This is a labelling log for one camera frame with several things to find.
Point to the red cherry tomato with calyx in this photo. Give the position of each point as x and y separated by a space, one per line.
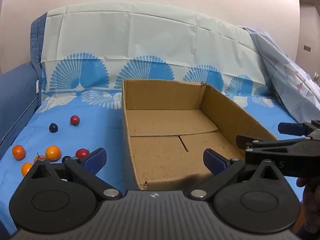
75 120

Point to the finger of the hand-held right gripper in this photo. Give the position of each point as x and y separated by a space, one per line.
292 152
290 128

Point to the orange with stem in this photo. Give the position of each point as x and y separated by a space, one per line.
37 159

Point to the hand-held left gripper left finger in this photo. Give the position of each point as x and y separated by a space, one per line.
96 161

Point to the blue fan-print sheet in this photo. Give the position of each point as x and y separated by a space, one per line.
100 42

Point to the small dark grape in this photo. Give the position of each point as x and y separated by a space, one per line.
65 159

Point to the white sofa label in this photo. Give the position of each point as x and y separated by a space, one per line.
37 86

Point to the person's right hand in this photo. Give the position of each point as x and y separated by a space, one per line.
312 200

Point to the brown cardboard box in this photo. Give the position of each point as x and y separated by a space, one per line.
175 130

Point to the round orange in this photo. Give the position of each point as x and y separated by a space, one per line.
26 169
18 152

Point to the dark purple plum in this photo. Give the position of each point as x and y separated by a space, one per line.
53 128

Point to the blue fabric sofa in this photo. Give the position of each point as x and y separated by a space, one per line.
17 100

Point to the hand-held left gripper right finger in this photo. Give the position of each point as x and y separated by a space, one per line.
213 161

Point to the pale blue printed blanket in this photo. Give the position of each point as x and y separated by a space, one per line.
282 80

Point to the wall switch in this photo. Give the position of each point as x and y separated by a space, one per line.
307 48

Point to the oval orange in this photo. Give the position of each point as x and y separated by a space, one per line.
53 153

